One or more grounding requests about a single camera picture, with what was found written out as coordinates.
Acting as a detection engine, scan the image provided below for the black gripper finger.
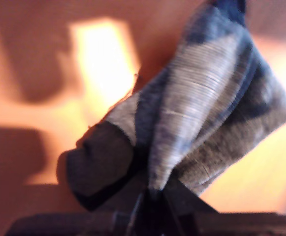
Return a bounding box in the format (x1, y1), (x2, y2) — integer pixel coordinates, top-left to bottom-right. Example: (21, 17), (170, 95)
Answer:
(113, 191), (148, 236)
(162, 181), (219, 236)

